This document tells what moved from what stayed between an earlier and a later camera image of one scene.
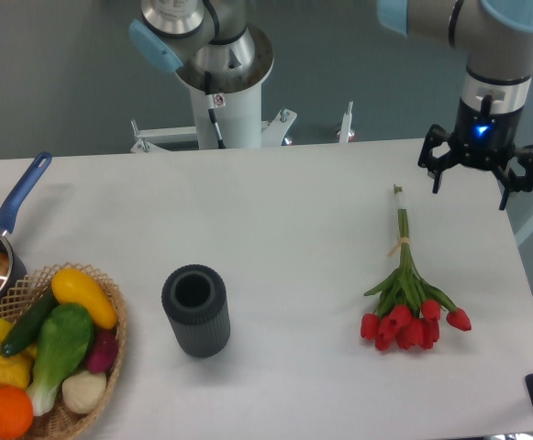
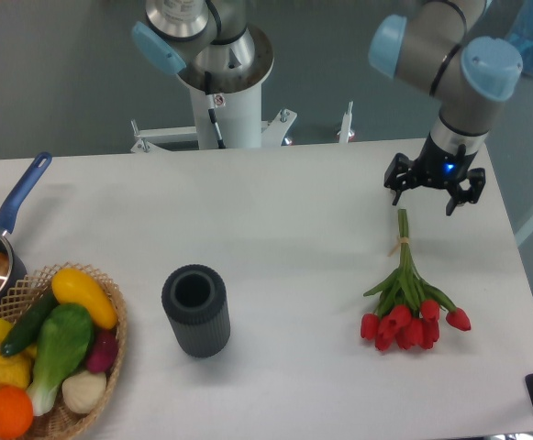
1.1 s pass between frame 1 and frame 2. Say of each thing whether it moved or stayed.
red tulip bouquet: stayed
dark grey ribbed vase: stayed
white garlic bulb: stayed
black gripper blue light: moved
